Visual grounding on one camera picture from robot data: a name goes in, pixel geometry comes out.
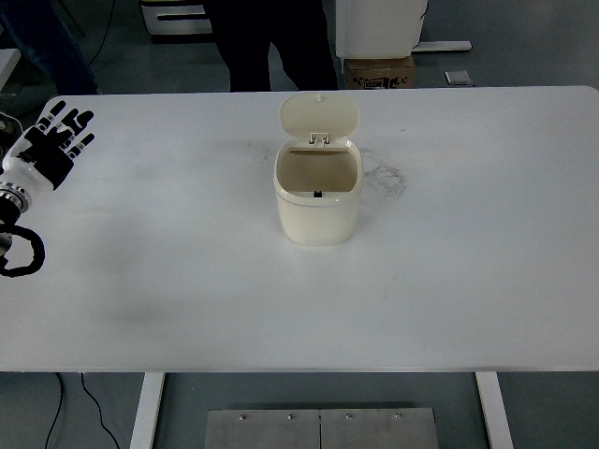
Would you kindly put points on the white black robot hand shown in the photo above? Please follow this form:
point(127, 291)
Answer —
point(40, 161)

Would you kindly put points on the cream plastic trash can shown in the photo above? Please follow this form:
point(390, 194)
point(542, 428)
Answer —
point(318, 174)

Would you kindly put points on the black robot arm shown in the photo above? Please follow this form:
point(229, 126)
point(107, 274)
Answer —
point(15, 200)

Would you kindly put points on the white side table edge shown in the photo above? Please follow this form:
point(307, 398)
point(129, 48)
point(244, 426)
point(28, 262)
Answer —
point(8, 61)

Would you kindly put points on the person in blue jeans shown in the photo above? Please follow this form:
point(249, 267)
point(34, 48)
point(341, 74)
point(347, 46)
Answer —
point(43, 38)

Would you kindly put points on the silver metal box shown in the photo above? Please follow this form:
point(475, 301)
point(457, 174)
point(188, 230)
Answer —
point(167, 21)

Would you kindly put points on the person in dark trousers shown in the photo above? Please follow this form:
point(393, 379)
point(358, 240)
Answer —
point(245, 31)

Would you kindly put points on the brown cardboard box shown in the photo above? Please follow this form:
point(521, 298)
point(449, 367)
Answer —
point(374, 74)

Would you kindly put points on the left white table leg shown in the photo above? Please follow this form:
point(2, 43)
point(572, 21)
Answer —
point(148, 410)

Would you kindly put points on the white table leg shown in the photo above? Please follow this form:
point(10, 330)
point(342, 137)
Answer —
point(148, 410)
point(492, 405)

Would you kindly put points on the white plastic bin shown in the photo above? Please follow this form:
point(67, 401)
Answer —
point(378, 29)

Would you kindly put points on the white table foot bar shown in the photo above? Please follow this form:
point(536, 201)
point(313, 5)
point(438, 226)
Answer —
point(442, 46)

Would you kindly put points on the grey floor socket plate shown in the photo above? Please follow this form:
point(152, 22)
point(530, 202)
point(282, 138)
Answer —
point(458, 78)

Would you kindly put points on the right white table leg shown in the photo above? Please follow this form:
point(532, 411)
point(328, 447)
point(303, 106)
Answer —
point(492, 405)

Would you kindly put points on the steel base plate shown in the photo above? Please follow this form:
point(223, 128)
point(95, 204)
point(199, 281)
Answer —
point(326, 428)

